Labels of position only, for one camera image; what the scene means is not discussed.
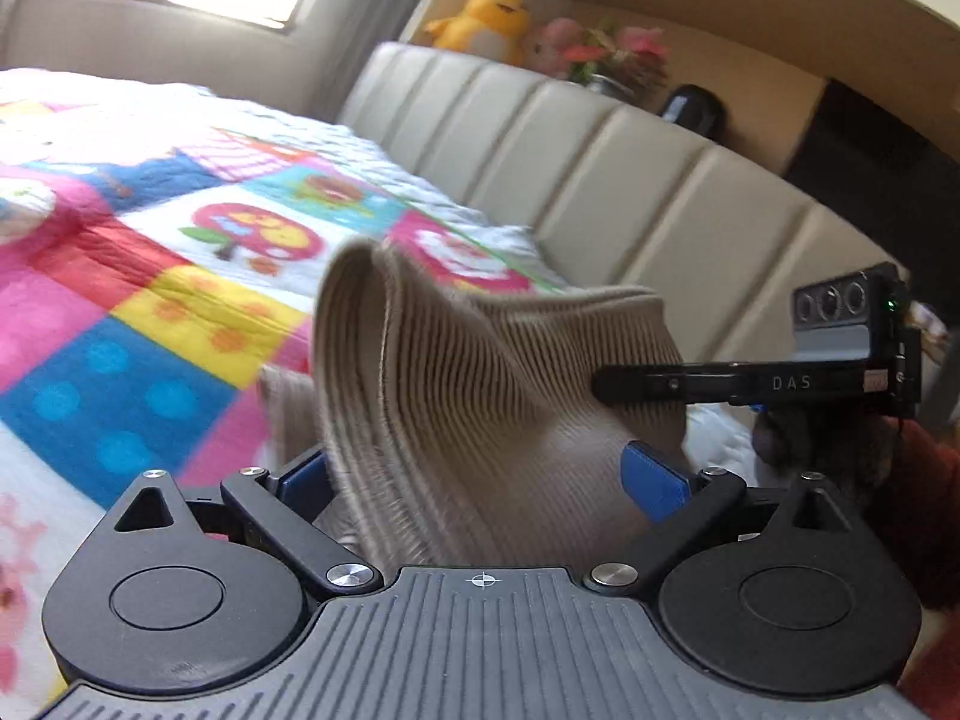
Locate beige striped knit garment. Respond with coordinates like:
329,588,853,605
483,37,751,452
259,239,686,574

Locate beige padded headboard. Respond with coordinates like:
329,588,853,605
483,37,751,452
338,43,889,361

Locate colourful patchwork play mat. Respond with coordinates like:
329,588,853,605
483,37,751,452
0,99,571,720

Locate black speaker on shelf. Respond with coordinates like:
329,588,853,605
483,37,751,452
659,85,729,143

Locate pink artificial flowers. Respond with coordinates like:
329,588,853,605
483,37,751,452
560,26,669,106

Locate pink plush toy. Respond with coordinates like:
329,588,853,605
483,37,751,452
523,18,584,78

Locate yellow duck plush toy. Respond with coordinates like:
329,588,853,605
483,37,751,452
423,0,530,67

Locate beige pleated curtain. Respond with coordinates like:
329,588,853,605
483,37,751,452
309,0,420,121

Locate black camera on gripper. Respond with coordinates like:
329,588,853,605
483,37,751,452
791,262,908,362

